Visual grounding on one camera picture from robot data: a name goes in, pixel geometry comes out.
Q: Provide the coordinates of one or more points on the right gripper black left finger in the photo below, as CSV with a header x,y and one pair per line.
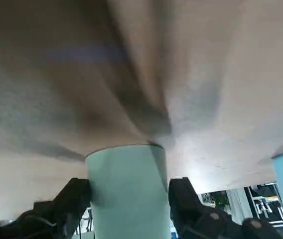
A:
x,y
56,214

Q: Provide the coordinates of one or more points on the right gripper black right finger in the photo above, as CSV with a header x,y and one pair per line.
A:
x,y
196,219

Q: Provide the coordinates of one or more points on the pale green plastic cup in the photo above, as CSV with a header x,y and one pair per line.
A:
x,y
129,189

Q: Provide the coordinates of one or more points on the green potted plant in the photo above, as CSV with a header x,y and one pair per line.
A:
x,y
221,199

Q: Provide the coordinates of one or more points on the black metal cart frame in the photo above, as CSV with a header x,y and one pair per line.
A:
x,y
249,199

